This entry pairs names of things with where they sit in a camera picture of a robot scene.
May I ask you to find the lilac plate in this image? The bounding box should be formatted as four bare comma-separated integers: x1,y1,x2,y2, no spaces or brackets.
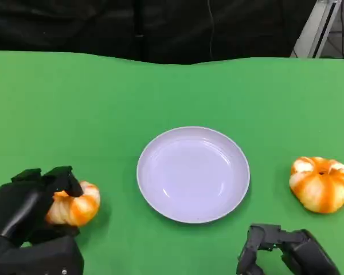
136,126,251,223

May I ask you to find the black backdrop curtain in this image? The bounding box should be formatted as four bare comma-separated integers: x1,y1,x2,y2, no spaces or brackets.
0,0,316,65

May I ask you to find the orange and white bread roll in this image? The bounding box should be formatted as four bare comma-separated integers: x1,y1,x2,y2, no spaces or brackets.
288,156,344,214
45,180,101,227

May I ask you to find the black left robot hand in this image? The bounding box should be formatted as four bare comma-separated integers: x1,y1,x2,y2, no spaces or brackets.
0,165,84,249

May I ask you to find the green table cloth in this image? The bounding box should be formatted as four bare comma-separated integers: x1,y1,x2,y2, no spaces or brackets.
0,50,344,275

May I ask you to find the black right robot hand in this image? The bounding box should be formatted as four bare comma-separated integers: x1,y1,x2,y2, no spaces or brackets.
236,223,341,275

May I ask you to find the aluminium frame profile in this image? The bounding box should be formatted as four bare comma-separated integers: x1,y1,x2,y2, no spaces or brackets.
289,0,343,59

